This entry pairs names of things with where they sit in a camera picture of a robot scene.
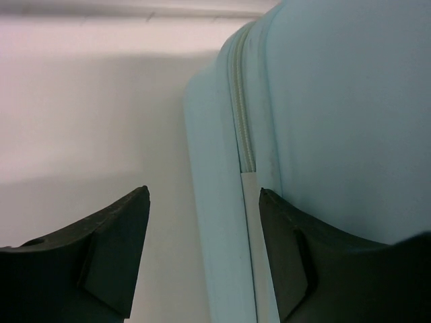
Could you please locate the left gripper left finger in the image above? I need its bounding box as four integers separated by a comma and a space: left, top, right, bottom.
1, 186, 150, 322

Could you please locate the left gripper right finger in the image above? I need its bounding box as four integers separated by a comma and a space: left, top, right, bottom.
259, 189, 430, 322

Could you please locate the light blue hard suitcase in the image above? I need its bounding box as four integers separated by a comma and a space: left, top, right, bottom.
185, 1, 430, 322

